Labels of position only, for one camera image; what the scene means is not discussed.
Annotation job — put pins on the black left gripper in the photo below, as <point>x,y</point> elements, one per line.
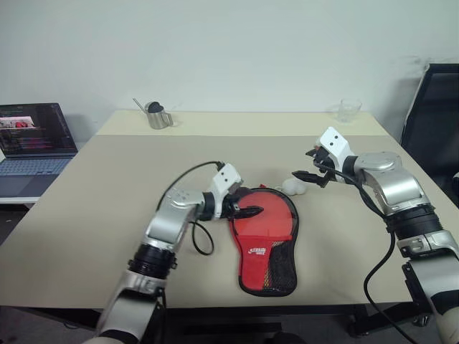
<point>233,204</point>

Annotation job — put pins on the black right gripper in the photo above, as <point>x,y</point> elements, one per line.
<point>327,163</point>

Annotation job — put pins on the red table tennis paddle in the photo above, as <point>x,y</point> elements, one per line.
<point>269,215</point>

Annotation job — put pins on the black red paddle case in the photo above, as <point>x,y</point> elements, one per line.
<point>267,258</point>

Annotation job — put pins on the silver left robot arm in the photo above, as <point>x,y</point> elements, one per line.
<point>168,222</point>

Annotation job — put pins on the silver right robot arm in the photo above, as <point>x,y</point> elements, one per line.
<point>405,193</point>

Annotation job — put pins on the clear glass cup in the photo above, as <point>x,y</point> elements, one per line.
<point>349,109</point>

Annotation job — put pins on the black office chair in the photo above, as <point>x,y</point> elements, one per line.
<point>434,125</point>

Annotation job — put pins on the stainless steel cup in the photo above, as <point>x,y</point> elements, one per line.
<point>159,120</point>

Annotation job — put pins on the black heart-shaped object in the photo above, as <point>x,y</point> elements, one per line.
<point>156,106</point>

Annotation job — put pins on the thin metal stirrer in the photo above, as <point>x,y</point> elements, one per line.
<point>139,104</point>

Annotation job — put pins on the open laptop computer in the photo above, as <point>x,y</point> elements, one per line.
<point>32,143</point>

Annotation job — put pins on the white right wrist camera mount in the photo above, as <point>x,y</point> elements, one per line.
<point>335,143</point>

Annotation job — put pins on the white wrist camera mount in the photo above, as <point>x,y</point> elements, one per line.
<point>224,179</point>
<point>335,143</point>

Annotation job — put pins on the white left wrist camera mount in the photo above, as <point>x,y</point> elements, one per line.
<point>224,179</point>

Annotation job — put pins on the black table frame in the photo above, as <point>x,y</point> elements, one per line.
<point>387,319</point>

